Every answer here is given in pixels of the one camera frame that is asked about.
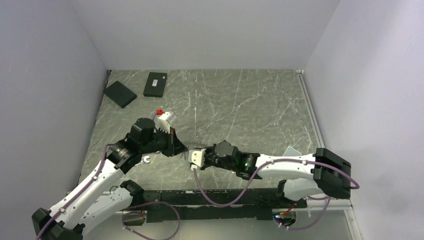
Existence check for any translucent grey plastic card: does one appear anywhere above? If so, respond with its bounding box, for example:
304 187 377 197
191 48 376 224
283 146 302 157

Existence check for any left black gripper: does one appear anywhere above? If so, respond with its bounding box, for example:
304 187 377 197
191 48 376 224
140 126 188 158

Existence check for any small chrome combination wrench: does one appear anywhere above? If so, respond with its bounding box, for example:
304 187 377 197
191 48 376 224
135 155 151 166

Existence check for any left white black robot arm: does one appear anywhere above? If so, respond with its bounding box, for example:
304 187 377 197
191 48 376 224
31 118 188 240

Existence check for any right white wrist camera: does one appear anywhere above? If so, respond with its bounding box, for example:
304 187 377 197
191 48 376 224
187 148 206 168

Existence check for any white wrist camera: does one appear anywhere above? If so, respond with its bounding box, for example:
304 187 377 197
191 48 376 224
154 109 177 134
187 148 206 168

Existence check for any black flat box with label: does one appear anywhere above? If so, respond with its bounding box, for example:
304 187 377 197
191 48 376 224
143 72 168 98

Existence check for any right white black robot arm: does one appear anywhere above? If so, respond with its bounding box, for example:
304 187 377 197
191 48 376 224
196 141 359 208

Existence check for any black perforated box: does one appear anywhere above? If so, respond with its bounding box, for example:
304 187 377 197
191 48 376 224
103 81 137 109

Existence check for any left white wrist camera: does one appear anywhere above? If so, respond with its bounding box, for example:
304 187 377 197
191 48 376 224
154 109 177 134

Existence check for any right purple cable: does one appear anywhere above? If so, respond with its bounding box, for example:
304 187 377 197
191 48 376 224
192 158 361 231

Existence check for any aluminium frame rail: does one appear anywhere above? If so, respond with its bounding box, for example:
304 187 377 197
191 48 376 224
295 69 326 148

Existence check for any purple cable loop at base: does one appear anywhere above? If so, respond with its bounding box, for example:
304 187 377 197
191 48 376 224
121 200 182 240

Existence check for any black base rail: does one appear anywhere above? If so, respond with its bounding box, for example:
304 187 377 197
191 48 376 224
109 187 307 223

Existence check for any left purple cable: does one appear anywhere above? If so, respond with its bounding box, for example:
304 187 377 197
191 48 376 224
34 144 114 240

